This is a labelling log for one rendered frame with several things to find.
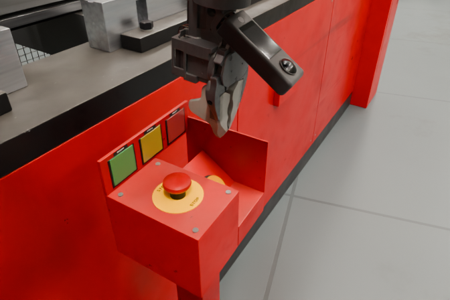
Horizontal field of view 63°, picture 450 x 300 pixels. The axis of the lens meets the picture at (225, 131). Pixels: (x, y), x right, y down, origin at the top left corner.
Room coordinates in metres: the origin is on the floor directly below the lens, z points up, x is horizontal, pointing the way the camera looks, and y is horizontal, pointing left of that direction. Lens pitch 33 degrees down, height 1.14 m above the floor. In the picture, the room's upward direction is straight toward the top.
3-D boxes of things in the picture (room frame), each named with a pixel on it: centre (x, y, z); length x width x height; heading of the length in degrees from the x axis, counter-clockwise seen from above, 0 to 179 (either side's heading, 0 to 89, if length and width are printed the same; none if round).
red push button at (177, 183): (0.39, 0.07, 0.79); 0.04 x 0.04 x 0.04
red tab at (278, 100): (1.13, -0.21, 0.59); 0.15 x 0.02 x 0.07; 148
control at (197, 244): (0.44, 0.05, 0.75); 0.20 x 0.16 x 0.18; 149
